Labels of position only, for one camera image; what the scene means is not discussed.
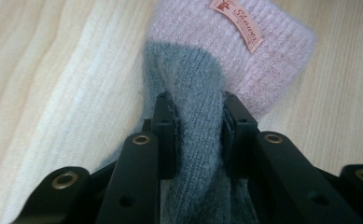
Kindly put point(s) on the grey and pink knit glove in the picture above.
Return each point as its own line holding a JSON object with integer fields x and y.
{"x": 198, "y": 81}

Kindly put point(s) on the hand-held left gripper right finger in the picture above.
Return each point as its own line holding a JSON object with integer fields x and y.
{"x": 241, "y": 137}

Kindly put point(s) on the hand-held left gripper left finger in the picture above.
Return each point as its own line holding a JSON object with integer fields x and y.
{"x": 167, "y": 140}

